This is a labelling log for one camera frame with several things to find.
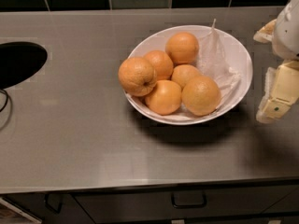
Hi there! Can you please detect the dark drawer front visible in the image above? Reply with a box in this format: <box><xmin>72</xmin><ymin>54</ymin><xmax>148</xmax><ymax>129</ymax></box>
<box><xmin>74</xmin><ymin>185</ymin><xmax>298</xmax><ymax>223</ymax></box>

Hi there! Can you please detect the orange at front left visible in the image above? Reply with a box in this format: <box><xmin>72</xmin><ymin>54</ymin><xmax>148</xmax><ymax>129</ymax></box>
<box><xmin>145</xmin><ymin>80</ymin><xmax>181</xmax><ymax>115</ymax></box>

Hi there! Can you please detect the black round object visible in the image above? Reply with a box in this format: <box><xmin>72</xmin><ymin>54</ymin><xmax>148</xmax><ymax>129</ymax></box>
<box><xmin>0</xmin><ymin>41</ymin><xmax>48</xmax><ymax>89</ymax></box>

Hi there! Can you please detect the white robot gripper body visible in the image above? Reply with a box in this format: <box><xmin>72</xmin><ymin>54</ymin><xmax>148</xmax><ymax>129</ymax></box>
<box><xmin>272</xmin><ymin>0</ymin><xmax>299</xmax><ymax>60</ymax></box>

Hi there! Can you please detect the white ceramic bowl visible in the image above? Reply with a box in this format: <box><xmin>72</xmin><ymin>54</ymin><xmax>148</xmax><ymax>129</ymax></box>
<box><xmin>126</xmin><ymin>25</ymin><xmax>253</xmax><ymax>125</ymax></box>

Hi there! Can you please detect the black cable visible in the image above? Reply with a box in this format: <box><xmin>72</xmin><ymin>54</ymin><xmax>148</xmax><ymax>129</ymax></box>
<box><xmin>0</xmin><ymin>88</ymin><xmax>10</xmax><ymax>113</ymax></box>

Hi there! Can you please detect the black left cabinet handle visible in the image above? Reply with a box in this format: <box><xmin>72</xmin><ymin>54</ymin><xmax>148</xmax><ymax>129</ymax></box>
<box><xmin>44</xmin><ymin>193</ymin><xmax>63</xmax><ymax>215</ymax></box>

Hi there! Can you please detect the orange at top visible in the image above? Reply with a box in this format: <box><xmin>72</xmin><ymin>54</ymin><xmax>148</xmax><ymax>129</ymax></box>
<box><xmin>165</xmin><ymin>32</ymin><xmax>199</xmax><ymax>64</ymax></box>

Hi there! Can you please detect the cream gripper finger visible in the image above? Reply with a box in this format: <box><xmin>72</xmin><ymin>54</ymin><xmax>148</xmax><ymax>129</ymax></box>
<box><xmin>256</xmin><ymin>60</ymin><xmax>299</xmax><ymax>124</ymax></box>
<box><xmin>253</xmin><ymin>20</ymin><xmax>277</xmax><ymax>43</ymax></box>

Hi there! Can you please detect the black drawer handle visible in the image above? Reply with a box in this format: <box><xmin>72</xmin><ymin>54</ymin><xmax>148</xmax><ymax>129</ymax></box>
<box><xmin>171</xmin><ymin>191</ymin><xmax>207</xmax><ymax>209</ymax></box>

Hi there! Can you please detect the small orange in centre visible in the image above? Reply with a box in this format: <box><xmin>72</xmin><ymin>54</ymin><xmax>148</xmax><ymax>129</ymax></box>
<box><xmin>171</xmin><ymin>64</ymin><xmax>202</xmax><ymax>88</ymax></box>

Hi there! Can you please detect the large orange at left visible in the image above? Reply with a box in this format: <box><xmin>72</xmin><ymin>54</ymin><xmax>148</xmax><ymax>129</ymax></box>
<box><xmin>118</xmin><ymin>57</ymin><xmax>157</xmax><ymax>97</ymax></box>

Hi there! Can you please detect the orange at front right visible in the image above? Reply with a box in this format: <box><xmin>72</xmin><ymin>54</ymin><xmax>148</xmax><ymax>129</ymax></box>
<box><xmin>181</xmin><ymin>76</ymin><xmax>221</xmax><ymax>117</ymax></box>

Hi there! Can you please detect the white paper napkin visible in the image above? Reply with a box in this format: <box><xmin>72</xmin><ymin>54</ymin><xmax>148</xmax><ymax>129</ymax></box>
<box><xmin>162</xmin><ymin>18</ymin><xmax>243</xmax><ymax>122</ymax></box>

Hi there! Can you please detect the orange in middle back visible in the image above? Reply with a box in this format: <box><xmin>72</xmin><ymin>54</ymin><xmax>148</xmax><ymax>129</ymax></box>
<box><xmin>144</xmin><ymin>50</ymin><xmax>174</xmax><ymax>80</ymax></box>

